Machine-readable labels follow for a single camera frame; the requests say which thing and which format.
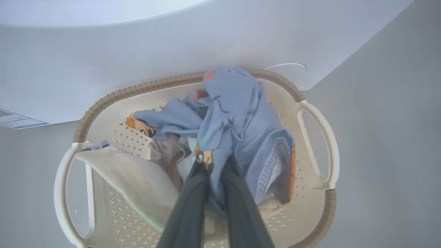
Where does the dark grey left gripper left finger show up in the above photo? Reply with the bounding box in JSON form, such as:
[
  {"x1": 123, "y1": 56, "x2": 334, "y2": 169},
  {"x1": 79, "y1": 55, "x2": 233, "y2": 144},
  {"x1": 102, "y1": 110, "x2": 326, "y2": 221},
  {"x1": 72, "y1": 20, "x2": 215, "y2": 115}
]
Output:
[{"x1": 157, "y1": 158, "x2": 211, "y2": 248}]

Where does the blue energy label sticker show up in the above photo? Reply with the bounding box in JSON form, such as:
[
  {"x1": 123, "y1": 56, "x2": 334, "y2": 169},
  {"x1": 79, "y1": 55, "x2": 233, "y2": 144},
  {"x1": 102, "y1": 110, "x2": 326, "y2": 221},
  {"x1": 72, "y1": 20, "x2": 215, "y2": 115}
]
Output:
[{"x1": 0, "y1": 109, "x2": 49, "y2": 130}]

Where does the blue cartoon print garment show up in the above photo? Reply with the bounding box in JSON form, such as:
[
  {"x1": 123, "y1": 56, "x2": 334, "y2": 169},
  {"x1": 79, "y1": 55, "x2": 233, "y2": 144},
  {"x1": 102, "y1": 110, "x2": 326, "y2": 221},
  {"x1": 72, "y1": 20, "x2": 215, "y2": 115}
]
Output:
[{"x1": 126, "y1": 66, "x2": 297, "y2": 217}]

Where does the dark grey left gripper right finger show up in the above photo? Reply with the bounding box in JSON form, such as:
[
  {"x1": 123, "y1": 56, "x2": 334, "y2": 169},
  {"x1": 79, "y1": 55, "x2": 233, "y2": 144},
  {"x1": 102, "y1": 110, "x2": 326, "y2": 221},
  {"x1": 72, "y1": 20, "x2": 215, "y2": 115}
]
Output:
[{"x1": 220, "y1": 155, "x2": 274, "y2": 248}]

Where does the cream perforated laundry basket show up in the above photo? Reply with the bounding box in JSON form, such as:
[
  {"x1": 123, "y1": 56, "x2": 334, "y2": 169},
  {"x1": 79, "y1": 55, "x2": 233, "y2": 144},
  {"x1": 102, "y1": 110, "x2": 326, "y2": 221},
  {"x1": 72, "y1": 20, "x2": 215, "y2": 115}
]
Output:
[{"x1": 53, "y1": 68, "x2": 340, "y2": 248}]

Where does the cream fabric garment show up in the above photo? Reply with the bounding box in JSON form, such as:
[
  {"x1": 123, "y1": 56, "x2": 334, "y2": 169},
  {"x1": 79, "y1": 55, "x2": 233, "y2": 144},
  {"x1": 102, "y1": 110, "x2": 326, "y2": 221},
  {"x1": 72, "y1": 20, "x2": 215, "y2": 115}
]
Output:
[{"x1": 76, "y1": 136, "x2": 228, "y2": 238}]

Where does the white front-load washing machine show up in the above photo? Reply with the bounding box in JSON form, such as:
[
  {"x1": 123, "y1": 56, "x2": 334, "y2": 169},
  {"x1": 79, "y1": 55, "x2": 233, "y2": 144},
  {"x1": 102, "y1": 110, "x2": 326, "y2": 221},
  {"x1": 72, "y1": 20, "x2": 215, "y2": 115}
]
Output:
[{"x1": 0, "y1": 0, "x2": 414, "y2": 125}]

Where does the round white filter cover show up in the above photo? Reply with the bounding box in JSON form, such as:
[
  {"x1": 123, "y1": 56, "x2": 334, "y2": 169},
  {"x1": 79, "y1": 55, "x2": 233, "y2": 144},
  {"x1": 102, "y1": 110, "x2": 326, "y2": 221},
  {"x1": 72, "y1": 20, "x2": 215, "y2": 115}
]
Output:
[{"x1": 265, "y1": 63, "x2": 307, "y2": 91}]

